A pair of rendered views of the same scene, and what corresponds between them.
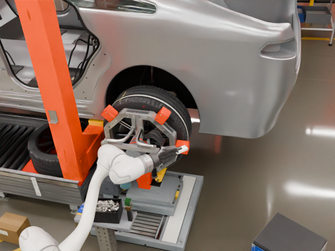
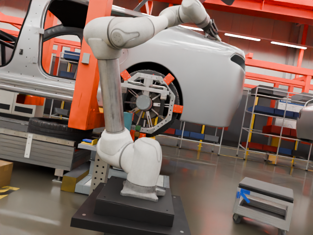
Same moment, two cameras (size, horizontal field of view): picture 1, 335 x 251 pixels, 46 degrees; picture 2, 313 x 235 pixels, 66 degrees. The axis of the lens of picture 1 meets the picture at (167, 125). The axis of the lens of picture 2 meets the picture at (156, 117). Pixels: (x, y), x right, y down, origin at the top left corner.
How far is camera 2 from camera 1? 1.99 m
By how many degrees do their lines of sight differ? 38
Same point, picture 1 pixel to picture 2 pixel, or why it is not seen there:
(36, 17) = not seen: outside the picture
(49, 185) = (44, 143)
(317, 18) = (211, 138)
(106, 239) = (102, 176)
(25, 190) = (13, 152)
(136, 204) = (122, 173)
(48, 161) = (49, 124)
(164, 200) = not seen: hidden behind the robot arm
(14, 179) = (7, 137)
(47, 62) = (100, 11)
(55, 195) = (44, 157)
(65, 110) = not seen: hidden behind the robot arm
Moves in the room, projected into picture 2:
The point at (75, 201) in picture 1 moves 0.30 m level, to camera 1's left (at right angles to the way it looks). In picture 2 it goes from (64, 163) to (28, 159)
